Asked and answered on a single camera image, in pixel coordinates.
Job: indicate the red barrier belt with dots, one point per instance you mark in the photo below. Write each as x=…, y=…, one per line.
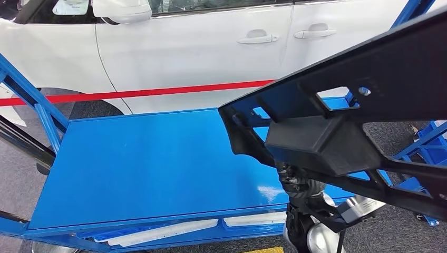
x=139, y=93

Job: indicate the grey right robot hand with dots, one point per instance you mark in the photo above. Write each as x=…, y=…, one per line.
x=300, y=187

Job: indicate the yellow floor tape square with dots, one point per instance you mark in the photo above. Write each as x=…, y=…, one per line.
x=265, y=250

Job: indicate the white plastic crate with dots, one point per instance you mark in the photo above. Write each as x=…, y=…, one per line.
x=255, y=219
x=157, y=234

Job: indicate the white car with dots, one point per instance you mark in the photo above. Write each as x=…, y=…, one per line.
x=192, y=52

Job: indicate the blue wheeled shelf rack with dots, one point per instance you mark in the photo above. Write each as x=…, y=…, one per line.
x=429, y=153

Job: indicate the blue metal shelf rack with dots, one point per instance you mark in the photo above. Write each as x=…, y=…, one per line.
x=157, y=167

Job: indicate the blue plastic crate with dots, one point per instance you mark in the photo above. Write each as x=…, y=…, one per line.
x=115, y=233

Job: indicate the black plastic frame part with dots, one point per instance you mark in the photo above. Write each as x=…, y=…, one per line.
x=331, y=146

